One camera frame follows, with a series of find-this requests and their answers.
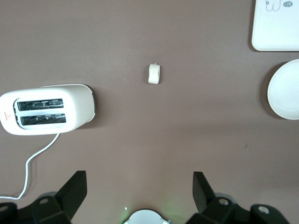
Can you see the brown table cover mat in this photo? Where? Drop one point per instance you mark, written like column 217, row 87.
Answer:
column 163, row 140

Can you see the cream round plate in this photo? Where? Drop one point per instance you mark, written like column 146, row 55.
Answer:
column 285, row 91

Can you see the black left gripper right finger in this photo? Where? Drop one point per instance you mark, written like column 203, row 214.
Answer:
column 210, row 210

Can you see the beige rabbit print tray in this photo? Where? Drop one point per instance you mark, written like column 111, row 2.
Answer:
column 275, row 28

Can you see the white steamed bun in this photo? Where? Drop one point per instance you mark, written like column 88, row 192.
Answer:
column 154, row 74

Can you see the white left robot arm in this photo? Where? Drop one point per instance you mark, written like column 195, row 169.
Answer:
column 144, row 218

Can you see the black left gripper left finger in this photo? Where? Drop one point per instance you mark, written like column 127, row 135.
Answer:
column 60, row 207

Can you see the cream two-slot toaster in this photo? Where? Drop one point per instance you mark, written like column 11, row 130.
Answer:
column 77, row 105

